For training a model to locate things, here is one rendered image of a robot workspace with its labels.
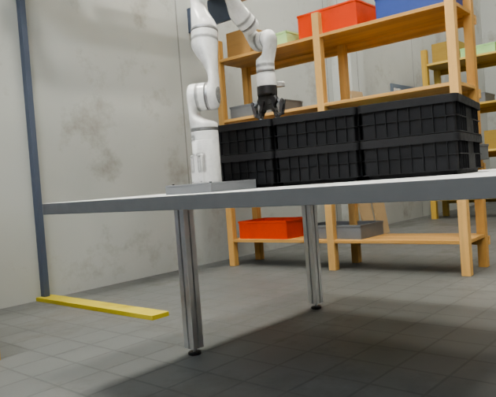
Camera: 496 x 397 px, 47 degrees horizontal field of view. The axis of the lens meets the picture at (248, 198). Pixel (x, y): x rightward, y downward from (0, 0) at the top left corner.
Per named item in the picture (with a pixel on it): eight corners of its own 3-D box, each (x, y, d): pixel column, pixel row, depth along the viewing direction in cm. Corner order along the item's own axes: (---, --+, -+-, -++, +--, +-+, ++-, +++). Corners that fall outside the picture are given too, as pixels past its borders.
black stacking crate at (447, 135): (462, 173, 159) (459, 131, 159) (360, 180, 175) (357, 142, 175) (485, 171, 193) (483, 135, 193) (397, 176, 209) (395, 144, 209)
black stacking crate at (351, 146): (360, 180, 175) (357, 142, 175) (275, 187, 191) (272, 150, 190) (397, 176, 209) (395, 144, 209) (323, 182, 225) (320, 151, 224)
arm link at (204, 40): (214, 24, 186) (186, 28, 188) (216, 103, 182) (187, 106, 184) (222, 37, 195) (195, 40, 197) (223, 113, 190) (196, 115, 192)
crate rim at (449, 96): (457, 100, 159) (457, 91, 159) (356, 113, 174) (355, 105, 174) (481, 110, 193) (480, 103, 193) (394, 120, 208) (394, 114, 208)
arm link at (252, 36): (262, 43, 219) (239, 18, 211) (279, 38, 213) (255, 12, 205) (256, 57, 216) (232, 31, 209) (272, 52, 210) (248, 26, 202)
